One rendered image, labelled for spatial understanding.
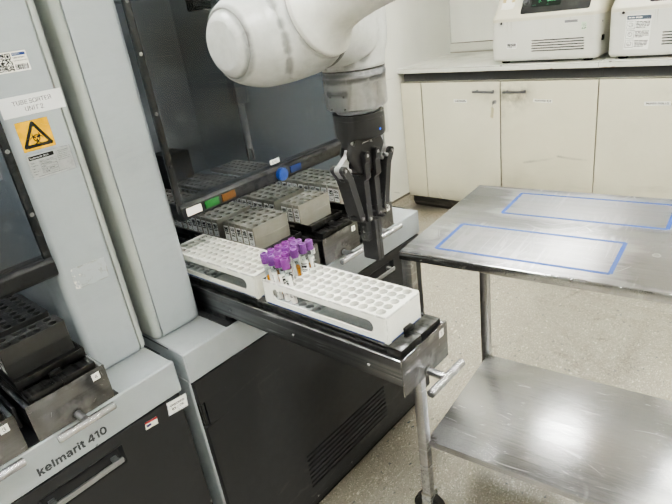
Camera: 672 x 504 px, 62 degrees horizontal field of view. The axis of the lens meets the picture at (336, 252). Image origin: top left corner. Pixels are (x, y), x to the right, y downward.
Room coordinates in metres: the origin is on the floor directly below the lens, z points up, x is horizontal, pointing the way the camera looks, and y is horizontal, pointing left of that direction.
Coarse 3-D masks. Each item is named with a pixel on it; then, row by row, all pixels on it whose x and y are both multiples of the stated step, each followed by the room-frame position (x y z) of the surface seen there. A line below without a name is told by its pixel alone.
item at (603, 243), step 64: (512, 192) 1.34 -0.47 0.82; (576, 192) 1.27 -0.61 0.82; (448, 256) 1.02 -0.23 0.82; (512, 256) 0.98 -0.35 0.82; (576, 256) 0.94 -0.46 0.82; (640, 256) 0.90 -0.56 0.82; (512, 384) 1.25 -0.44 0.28; (576, 384) 1.21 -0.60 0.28; (448, 448) 1.05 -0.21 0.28; (512, 448) 1.02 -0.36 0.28; (576, 448) 0.99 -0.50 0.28; (640, 448) 0.96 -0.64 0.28
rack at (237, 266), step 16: (192, 240) 1.21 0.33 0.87; (208, 240) 1.19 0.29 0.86; (224, 240) 1.18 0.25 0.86; (192, 256) 1.11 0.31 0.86; (208, 256) 1.10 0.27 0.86; (224, 256) 1.09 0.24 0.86; (240, 256) 1.07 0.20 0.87; (256, 256) 1.07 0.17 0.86; (192, 272) 1.12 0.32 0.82; (208, 272) 1.10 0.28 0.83; (224, 272) 1.03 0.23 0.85; (240, 272) 0.99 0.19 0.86; (256, 272) 0.98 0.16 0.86; (240, 288) 1.00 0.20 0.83; (256, 288) 0.97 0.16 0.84
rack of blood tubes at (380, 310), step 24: (264, 288) 0.95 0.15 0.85; (288, 288) 0.90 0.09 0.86; (312, 288) 0.88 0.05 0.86; (336, 288) 0.87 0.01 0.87; (360, 288) 0.85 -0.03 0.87; (384, 288) 0.84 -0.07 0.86; (408, 288) 0.83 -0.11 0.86; (312, 312) 0.86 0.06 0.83; (336, 312) 0.88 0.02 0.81; (360, 312) 0.78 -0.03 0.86; (384, 312) 0.77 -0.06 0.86; (408, 312) 0.79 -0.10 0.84; (384, 336) 0.75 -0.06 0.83
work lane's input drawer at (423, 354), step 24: (192, 288) 1.10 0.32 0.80; (216, 288) 1.05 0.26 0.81; (240, 312) 0.98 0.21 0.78; (264, 312) 0.93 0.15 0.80; (288, 312) 0.90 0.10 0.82; (288, 336) 0.89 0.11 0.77; (312, 336) 0.84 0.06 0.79; (336, 336) 0.81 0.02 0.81; (360, 336) 0.78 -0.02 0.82; (408, 336) 0.76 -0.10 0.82; (432, 336) 0.77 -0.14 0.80; (360, 360) 0.77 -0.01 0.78; (384, 360) 0.73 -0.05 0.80; (408, 360) 0.72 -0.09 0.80; (432, 360) 0.77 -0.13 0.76; (408, 384) 0.72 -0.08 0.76
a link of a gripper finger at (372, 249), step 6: (372, 222) 0.80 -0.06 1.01; (372, 228) 0.80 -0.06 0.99; (372, 234) 0.80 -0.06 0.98; (378, 234) 0.80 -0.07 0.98; (372, 240) 0.81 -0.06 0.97; (378, 240) 0.80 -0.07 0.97; (366, 246) 0.81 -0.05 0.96; (372, 246) 0.81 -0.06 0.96; (378, 246) 0.80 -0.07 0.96; (366, 252) 0.82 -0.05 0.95; (372, 252) 0.81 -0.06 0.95; (378, 252) 0.80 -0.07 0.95; (372, 258) 0.81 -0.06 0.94; (378, 258) 0.80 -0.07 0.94
